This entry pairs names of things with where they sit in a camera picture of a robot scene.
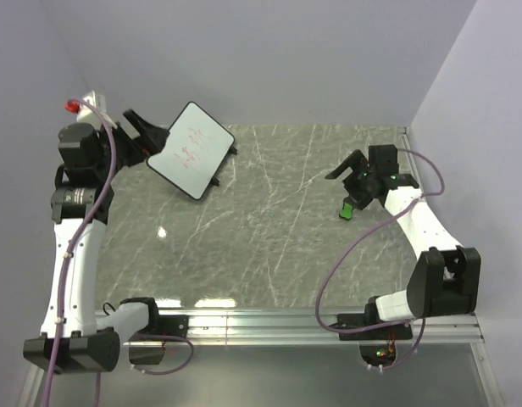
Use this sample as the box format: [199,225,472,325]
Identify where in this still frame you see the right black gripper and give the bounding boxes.
[326,150,377,211]

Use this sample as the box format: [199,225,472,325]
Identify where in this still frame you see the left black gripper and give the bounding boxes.
[95,109,169,181]

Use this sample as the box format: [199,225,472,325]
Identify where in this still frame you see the white whiteboard black frame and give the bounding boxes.
[147,101,237,200]

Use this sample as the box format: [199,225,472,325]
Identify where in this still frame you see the green whiteboard eraser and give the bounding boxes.
[338,202,354,221]

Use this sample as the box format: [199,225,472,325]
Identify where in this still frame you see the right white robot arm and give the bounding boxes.
[319,145,481,339]

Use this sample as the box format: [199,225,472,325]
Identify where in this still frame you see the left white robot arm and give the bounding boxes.
[23,110,169,374]

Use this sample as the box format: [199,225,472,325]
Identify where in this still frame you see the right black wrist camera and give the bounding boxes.
[368,144,399,177]

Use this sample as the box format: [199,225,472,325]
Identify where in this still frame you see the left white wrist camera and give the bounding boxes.
[64,91,117,130]

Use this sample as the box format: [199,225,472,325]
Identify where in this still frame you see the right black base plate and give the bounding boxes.
[332,314,413,342]

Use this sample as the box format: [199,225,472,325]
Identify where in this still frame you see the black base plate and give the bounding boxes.
[332,314,413,342]
[153,315,189,338]

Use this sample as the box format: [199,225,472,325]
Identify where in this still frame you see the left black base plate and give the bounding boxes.
[153,315,189,338]

